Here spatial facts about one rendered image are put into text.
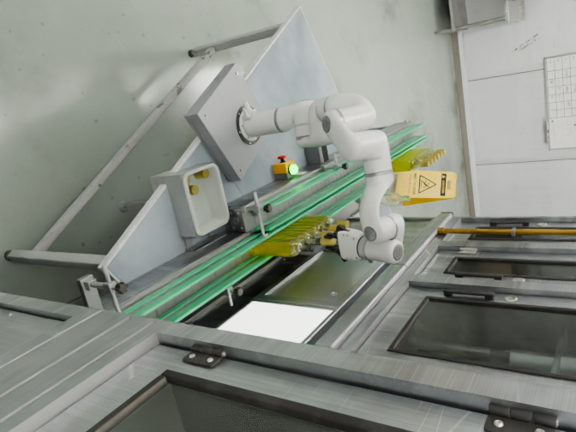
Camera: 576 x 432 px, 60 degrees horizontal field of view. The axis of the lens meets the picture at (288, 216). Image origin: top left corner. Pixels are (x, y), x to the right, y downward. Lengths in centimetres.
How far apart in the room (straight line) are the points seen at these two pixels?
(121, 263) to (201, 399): 100
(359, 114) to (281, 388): 107
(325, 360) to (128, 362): 32
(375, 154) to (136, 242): 80
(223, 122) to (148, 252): 55
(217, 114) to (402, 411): 144
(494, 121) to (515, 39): 108
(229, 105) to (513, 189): 619
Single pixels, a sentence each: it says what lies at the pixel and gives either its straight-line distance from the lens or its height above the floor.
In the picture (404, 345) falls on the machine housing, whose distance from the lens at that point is 141.
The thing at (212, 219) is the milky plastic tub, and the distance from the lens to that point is 185.
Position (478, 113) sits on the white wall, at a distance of 757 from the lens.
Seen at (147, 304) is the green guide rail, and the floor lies 92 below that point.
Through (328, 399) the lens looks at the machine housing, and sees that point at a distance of 61.
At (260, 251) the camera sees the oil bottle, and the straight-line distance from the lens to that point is 182.
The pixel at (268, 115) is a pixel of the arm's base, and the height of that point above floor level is 94.
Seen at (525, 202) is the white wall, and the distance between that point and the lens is 775.
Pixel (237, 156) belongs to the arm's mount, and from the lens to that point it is 191.
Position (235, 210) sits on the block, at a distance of 182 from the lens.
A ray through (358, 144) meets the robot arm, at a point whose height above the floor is 141.
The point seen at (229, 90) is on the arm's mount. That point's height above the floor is 81.
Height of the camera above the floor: 206
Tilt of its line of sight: 35 degrees down
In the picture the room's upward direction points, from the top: 90 degrees clockwise
